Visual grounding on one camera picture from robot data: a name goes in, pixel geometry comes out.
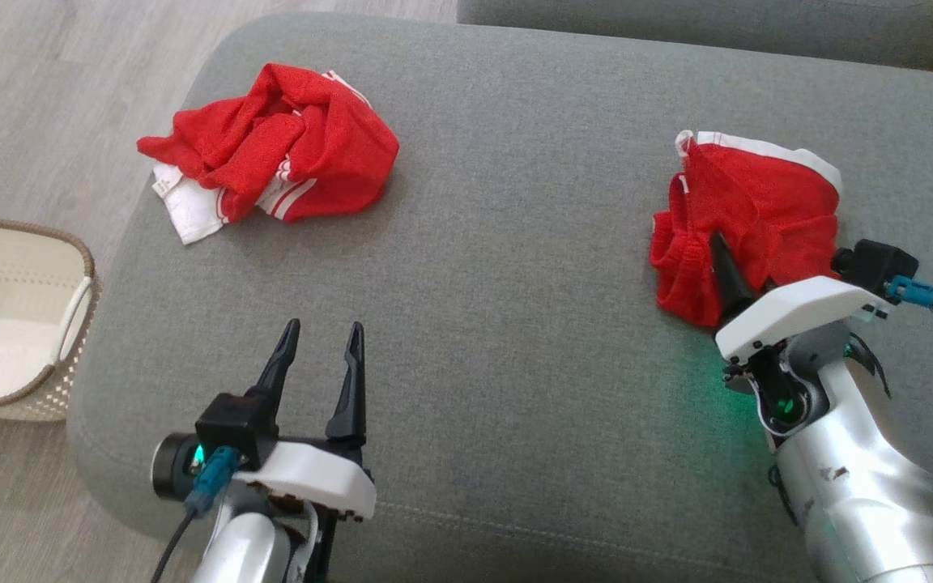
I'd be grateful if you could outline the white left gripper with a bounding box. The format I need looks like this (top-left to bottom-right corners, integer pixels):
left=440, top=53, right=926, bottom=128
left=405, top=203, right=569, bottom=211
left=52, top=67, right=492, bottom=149
left=232, top=318, right=377, bottom=521

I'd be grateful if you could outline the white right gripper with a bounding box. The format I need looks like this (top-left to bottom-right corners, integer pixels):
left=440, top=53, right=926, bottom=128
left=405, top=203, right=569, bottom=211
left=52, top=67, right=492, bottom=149
left=709, top=232, right=893, bottom=363

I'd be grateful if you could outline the red shorts white trim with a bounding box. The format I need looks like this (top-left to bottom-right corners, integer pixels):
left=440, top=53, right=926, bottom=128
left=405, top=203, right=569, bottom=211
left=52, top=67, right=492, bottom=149
left=650, top=130, right=842, bottom=329

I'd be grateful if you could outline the red white basketball jersey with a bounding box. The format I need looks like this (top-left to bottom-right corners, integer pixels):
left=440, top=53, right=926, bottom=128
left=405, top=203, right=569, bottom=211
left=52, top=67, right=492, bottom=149
left=137, top=63, right=400, bottom=245

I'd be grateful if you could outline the grey sofa seat cushion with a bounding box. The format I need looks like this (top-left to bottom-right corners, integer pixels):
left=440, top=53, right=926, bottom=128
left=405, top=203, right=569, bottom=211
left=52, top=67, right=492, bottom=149
left=68, top=12, right=933, bottom=583

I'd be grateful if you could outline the grey sofa back cushion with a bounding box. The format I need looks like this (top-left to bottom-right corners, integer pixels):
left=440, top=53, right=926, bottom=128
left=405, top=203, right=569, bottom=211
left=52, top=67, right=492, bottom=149
left=457, top=0, right=933, bottom=70

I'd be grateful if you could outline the cream perforated laundry basket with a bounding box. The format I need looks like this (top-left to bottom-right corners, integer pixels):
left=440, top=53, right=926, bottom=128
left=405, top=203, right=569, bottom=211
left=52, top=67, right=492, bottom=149
left=0, top=216, right=101, bottom=422

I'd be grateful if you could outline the left cable teal connector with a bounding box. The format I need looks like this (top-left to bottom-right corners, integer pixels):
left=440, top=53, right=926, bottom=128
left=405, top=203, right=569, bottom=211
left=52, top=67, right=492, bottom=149
left=151, top=445, right=241, bottom=583

